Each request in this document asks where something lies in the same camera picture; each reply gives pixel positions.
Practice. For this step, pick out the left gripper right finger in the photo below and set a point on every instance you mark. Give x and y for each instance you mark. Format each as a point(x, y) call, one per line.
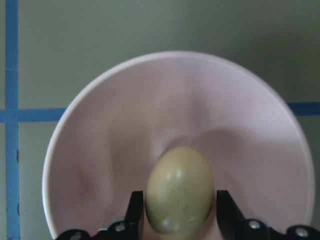
point(233, 225)

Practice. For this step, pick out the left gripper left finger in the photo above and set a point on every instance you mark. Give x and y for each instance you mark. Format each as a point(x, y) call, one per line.
point(130, 228)

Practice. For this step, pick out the beige egg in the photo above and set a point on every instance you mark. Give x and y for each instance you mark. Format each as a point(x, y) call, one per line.
point(179, 194)

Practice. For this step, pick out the pink bowl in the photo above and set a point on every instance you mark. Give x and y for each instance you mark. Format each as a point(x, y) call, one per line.
point(112, 134)

